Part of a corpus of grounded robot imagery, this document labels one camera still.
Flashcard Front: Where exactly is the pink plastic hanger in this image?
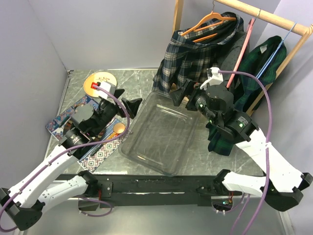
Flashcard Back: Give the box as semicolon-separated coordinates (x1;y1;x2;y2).
226;10;261;89

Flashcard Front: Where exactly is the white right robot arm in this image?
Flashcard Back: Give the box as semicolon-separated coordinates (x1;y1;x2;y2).
170;79;313;212

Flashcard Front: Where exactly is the purple camera cable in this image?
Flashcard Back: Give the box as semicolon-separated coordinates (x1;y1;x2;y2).
0;83;133;232
219;70;274;235

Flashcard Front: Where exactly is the green plaid skirt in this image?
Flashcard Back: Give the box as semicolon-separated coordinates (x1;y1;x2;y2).
206;36;287;156

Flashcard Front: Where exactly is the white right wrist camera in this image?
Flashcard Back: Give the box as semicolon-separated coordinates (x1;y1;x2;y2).
200;67;224;90

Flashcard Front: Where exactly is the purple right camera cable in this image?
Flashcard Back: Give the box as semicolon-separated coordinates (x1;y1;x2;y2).
219;70;274;235

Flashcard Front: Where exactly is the wooden clothes rack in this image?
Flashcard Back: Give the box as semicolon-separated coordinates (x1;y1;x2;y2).
172;0;313;116

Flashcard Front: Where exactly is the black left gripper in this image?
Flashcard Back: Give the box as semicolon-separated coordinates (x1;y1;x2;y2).
91;89;142;136

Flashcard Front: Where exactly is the clear plastic bin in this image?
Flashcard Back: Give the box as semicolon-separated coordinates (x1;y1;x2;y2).
119;92;200;176

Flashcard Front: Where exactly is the copper measuring cup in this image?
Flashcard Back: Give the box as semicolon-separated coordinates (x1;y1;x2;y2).
106;122;126;140

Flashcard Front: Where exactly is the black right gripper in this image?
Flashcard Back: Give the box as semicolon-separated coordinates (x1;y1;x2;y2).
169;78;218;126

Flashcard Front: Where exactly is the blue wire hanger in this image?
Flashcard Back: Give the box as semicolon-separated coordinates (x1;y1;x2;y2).
256;22;297;79

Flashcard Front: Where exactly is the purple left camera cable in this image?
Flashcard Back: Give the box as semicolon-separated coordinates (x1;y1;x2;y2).
0;83;133;232

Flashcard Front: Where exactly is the patterned placemat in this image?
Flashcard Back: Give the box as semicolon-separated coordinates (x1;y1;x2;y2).
45;95;122;172

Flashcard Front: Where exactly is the navy white plaid skirt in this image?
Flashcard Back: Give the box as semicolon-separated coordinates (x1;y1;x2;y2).
152;12;245;94

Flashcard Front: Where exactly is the dark rimmed plate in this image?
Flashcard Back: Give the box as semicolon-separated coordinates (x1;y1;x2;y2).
64;112;83;141

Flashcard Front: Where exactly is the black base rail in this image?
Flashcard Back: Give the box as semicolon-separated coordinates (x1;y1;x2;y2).
55;173;244;211

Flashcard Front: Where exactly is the cream round plate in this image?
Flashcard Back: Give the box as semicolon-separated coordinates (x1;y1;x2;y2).
83;72;117;99

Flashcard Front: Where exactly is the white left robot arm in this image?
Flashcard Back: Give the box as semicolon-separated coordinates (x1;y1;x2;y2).
0;89;142;231

